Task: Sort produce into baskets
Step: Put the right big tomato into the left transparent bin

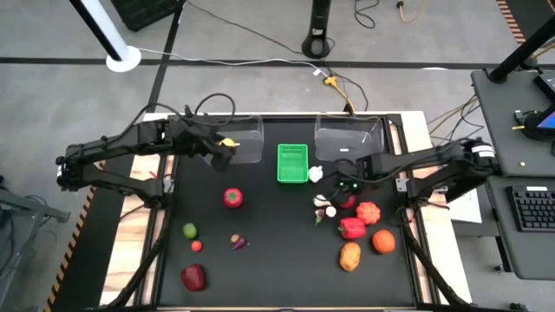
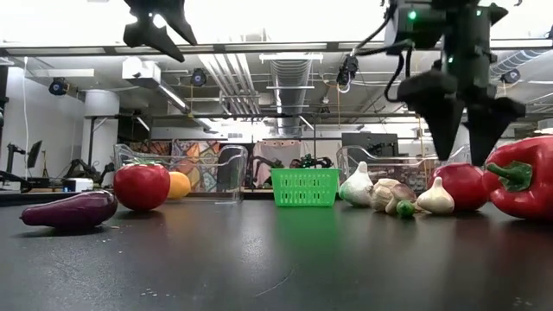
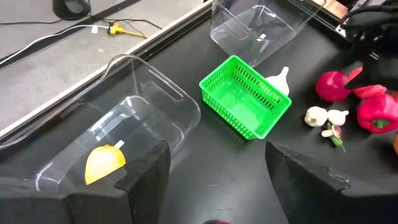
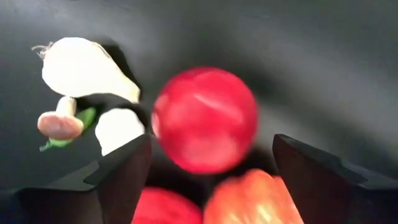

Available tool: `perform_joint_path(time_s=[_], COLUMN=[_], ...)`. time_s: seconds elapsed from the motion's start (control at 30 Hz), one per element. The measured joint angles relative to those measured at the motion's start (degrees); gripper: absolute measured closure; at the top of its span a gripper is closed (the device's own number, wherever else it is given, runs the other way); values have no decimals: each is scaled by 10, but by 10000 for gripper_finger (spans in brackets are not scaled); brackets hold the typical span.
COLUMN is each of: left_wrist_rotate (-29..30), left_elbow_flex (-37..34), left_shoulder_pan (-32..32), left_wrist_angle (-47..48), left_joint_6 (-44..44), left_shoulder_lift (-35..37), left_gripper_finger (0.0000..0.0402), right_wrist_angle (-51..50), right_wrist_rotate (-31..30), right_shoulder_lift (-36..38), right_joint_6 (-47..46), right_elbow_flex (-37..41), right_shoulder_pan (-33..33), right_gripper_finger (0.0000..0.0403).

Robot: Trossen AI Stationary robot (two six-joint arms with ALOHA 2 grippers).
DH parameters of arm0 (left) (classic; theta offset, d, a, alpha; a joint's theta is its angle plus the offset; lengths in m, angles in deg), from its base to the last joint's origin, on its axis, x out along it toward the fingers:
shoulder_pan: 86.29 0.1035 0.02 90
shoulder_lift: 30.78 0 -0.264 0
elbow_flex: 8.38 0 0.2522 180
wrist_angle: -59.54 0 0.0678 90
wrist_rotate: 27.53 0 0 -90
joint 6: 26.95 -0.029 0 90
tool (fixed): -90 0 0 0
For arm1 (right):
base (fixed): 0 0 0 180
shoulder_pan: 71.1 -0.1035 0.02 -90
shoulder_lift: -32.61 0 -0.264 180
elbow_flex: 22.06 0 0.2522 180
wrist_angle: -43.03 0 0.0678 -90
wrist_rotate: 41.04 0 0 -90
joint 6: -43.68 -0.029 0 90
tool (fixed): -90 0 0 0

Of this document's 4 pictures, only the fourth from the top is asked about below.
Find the red bell pepper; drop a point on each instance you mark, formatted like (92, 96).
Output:
(164, 208)

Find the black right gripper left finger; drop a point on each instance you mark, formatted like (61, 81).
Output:
(124, 183)

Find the orange-red ridged pumpkin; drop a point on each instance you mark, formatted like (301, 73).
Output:
(248, 199)

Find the green chili pepper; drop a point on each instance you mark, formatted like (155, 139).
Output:
(88, 115)

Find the white garlic bulb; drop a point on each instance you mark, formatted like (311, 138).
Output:
(116, 130)
(81, 68)

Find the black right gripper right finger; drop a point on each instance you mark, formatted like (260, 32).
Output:
(311, 183)

